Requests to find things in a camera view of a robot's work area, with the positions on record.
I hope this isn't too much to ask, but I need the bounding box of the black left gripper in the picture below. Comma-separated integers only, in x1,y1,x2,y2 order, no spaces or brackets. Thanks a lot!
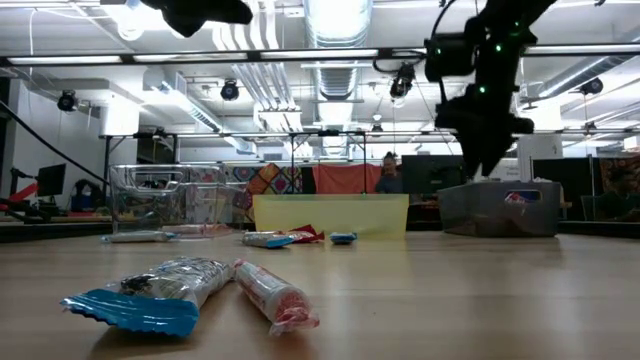
139,0,254,39

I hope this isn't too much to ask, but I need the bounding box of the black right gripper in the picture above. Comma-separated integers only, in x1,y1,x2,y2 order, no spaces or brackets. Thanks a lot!
434,84,535,179

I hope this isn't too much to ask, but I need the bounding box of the white pink candy roll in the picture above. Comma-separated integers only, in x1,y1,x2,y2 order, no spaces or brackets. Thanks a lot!
159,223,235,240
233,258,321,337

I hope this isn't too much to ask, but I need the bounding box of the blue silver candy bar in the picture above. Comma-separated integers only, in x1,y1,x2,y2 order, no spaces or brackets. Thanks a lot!
328,231,359,246
101,229,179,245
241,230,296,250
59,255,236,339

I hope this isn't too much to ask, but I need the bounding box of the white cabinet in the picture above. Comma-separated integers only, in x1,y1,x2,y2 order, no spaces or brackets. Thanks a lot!
517,134,564,184

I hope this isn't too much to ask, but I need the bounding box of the large black monitor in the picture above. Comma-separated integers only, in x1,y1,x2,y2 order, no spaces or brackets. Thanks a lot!
400,154,469,196

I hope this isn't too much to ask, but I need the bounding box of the black rig beam with lights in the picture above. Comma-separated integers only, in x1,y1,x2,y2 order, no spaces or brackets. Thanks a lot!
0,43,640,67

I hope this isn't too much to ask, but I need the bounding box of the white ceiling pipe bundle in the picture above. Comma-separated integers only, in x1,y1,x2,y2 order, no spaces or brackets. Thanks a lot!
214,0,304,132

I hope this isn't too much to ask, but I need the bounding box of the dark partition panel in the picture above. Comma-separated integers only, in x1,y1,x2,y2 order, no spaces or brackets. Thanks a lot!
532,157,601,224

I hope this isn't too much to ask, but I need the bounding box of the person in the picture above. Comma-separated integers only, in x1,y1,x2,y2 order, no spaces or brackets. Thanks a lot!
374,151,405,195

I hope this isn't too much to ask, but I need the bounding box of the brown patterned cloth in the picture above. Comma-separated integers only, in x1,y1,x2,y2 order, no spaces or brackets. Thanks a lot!
599,155,640,224

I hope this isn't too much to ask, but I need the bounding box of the orange cloth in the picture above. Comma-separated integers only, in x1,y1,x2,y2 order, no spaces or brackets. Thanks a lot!
312,163,384,195

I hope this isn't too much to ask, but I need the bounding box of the yellow plastic bin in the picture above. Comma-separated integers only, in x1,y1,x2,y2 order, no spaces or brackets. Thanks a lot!
252,193,410,241

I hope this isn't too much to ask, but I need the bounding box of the colourful patterned quilt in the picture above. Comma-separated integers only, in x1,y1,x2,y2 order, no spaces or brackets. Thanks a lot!
222,162,304,224

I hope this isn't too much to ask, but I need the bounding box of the clear plastic bin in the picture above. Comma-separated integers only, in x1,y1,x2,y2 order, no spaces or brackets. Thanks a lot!
108,163,236,239

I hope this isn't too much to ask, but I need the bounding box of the small black monitor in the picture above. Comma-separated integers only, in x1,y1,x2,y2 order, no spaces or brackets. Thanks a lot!
35,163,67,198

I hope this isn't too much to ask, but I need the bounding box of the red bar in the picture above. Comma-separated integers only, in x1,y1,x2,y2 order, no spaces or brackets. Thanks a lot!
0,182,40,211

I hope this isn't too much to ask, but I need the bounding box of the black ceiling camera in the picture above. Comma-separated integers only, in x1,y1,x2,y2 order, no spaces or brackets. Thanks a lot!
219,78,241,103
56,89,80,113
579,77,605,96
388,61,417,100

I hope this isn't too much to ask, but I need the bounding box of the white rectangular air duct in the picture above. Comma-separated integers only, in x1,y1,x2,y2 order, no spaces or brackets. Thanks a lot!
142,67,256,154

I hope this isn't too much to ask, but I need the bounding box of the silver ventilation duct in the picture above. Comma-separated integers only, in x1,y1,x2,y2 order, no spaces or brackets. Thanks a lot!
302,0,374,101

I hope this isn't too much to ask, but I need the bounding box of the black scaffold frame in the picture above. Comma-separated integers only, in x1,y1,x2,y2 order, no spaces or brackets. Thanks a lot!
102,128,640,201

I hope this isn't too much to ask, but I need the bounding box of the thin black base cable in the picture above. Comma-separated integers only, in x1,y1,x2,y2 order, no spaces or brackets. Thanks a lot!
0,97,110,185

